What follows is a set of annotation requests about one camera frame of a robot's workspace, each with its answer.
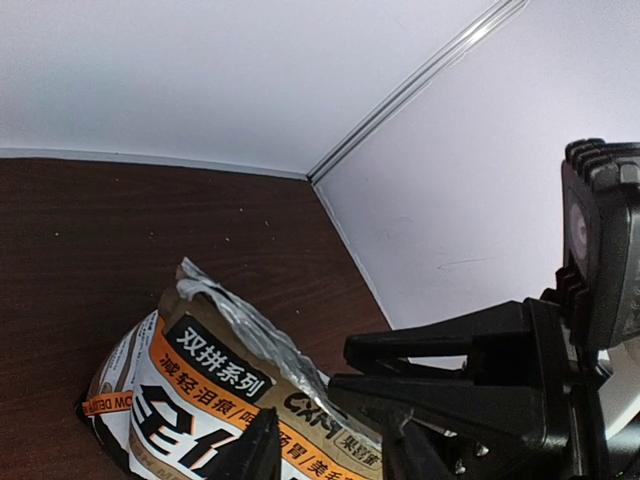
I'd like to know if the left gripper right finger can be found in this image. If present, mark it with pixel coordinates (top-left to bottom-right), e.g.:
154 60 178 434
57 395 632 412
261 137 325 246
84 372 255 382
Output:
381 409 455 480

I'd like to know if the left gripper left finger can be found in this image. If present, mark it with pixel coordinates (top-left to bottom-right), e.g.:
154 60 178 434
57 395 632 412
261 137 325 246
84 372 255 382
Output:
205 408 281 480

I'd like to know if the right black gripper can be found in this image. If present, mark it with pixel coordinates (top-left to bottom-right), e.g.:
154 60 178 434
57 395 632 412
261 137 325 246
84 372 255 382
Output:
328 298 611 479

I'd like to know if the brown dog food bag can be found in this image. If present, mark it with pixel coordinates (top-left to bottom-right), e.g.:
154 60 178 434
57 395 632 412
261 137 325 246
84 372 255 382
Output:
77 259 383 479

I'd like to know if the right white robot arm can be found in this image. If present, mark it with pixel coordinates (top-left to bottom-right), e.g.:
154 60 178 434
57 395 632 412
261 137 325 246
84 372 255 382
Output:
328 299 639 479

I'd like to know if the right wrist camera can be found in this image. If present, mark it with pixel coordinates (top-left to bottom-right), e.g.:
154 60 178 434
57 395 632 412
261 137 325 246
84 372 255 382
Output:
556 138 639 350

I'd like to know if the right aluminium frame post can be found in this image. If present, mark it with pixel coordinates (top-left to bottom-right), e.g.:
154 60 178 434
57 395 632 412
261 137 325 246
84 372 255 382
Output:
306 0 529 186

